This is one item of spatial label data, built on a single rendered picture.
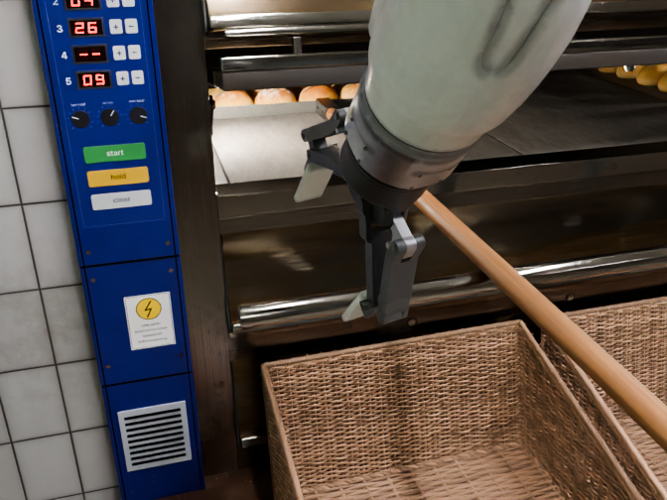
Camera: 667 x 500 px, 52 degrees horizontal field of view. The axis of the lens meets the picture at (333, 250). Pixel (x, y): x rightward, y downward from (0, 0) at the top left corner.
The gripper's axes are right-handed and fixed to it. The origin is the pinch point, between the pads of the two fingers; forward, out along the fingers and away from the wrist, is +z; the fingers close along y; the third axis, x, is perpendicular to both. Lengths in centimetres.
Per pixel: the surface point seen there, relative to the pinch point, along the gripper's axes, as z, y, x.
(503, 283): 9.8, 6.7, 23.1
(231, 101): 72, -66, 19
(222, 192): 42, -29, 2
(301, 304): 17.2, -0.1, 0.2
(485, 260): 12.9, 2.5, 24.3
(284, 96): 71, -64, 32
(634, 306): 59, 11, 84
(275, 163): 50, -37, 16
